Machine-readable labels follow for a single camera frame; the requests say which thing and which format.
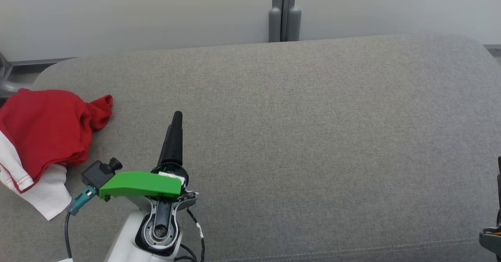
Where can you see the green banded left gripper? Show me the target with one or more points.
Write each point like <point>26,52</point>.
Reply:
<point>137,184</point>

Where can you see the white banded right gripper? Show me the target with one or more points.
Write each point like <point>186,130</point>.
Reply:
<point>492,240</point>

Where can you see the red white basketball jersey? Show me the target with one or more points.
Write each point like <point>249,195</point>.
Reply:
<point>43,129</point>

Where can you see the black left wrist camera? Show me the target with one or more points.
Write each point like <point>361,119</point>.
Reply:
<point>98,173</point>

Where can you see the grey double partition post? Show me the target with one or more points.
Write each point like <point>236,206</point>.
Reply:
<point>285,15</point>

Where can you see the grey slanted partition frame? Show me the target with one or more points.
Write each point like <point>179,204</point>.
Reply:
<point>9,86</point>

